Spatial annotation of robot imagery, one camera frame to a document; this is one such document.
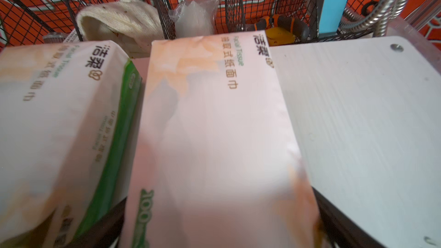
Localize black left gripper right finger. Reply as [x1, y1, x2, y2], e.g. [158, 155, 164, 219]
[312, 188, 385, 248]

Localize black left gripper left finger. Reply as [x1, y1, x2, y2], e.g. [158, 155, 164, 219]
[65, 198, 127, 248]

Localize white green tissue pack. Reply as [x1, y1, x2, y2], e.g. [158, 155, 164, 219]
[119, 31, 322, 248]
[1, 41, 142, 248]

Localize white two-tier shelf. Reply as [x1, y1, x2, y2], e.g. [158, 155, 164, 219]
[130, 35, 441, 248]

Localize orange black pliers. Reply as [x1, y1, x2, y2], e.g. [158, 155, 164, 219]
[245, 14, 310, 47]

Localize clear plastic bag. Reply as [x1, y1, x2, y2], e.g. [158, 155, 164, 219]
[168, 0, 221, 39]

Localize blue box in basket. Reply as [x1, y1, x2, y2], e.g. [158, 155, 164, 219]
[317, 0, 358, 37]

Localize coiled metal hose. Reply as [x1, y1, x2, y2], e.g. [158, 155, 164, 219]
[339, 0, 418, 38]

